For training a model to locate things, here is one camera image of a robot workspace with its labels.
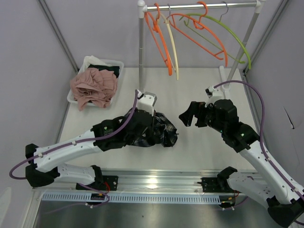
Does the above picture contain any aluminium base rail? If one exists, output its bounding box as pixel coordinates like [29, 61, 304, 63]
[30, 167, 233, 194]

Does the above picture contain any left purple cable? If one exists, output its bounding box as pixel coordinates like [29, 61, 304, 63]
[9, 89, 140, 214]

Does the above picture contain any cream hanger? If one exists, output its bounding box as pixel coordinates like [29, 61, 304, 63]
[154, 3, 180, 81]

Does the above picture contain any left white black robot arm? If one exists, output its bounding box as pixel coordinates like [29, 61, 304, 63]
[26, 109, 155, 190]

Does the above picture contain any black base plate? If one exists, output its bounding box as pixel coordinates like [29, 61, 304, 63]
[87, 175, 118, 191]
[197, 177, 242, 193]

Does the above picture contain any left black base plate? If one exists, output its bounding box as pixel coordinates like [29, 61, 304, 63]
[87, 175, 118, 191]

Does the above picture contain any green hanger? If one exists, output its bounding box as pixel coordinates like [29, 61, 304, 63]
[177, 1, 251, 69]

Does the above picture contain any orange hanger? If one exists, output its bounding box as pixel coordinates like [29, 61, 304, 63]
[166, 1, 229, 67]
[144, 3, 172, 76]

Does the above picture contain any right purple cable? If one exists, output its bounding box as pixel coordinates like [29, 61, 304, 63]
[213, 80, 304, 226]

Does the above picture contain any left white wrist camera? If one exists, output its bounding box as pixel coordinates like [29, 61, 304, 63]
[137, 91, 157, 115]

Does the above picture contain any white cloth in basket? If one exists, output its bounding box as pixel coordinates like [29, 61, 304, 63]
[83, 56, 106, 70]

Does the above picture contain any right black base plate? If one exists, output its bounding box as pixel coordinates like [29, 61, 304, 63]
[197, 177, 242, 193]

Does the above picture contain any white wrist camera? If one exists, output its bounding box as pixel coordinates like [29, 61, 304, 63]
[137, 91, 157, 115]
[205, 86, 224, 107]

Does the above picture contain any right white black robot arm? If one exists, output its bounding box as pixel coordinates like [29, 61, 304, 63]
[179, 99, 304, 228]

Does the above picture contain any silver clothes rack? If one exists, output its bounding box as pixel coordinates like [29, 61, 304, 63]
[136, 0, 268, 118]

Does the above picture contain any navy plaid skirt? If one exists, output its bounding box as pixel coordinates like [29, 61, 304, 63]
[129, 112, 178, 147]

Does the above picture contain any white slotted cable duct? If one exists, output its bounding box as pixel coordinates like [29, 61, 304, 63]
[42, 192, 221, 205]

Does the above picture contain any pink garment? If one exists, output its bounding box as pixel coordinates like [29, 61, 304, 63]
[70, 68, 118, 111]

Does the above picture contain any dark green garment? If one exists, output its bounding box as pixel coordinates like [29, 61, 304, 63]
[88, 64, 120, 78]

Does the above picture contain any left orange hanger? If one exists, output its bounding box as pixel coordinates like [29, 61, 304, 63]
[144, 3, 172, 76]

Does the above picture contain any right orange hanger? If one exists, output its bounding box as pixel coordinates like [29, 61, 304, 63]
[166, 1, 229, 67]

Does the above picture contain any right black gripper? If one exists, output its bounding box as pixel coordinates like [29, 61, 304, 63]
[179, 102, 226, 133]

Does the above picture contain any purple cable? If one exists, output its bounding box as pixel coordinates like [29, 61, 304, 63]
[9, 89, 140, 214]
[213, 80, 304, 226]

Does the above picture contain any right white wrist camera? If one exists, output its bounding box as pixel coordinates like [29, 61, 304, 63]
[205, 86, 224, 107]

